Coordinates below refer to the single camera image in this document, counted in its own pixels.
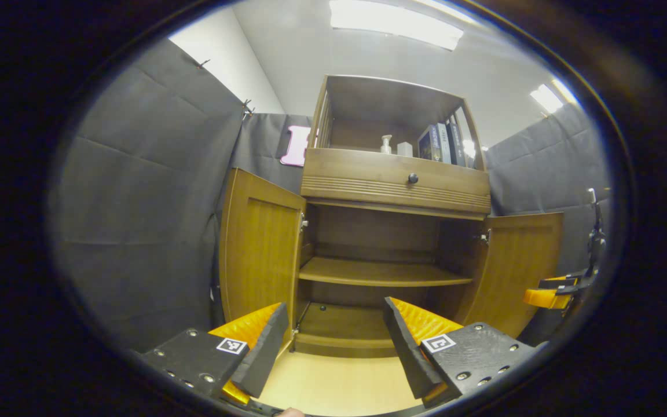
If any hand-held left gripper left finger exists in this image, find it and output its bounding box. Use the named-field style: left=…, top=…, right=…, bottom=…
left=137, top=301, right=289, bottom=406

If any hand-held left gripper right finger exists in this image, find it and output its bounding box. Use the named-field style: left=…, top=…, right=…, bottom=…
left=383, top=297, right=537, bottom=409

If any wooden shoe cabinet door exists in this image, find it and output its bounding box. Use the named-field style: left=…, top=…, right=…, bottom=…
left=455, top=212, right=565, bottom=338
left=219, top=168, right=307, bottom=348

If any wooden double-door shoe cabinet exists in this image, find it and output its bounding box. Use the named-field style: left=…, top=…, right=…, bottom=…
left=296, top=74, right=493, bottom=359

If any wooden cabinet drawer with knob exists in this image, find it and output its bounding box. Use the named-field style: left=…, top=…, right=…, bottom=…
left=300, top=148, right=492, bottom=215

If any small ceiling light panel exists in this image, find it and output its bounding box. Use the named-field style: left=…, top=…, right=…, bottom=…
left=530, top=78, right=577, bottom=114

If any long ceiling light panel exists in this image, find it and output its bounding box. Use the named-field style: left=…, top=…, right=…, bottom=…
left=329, top=0, right=464, bottom=51

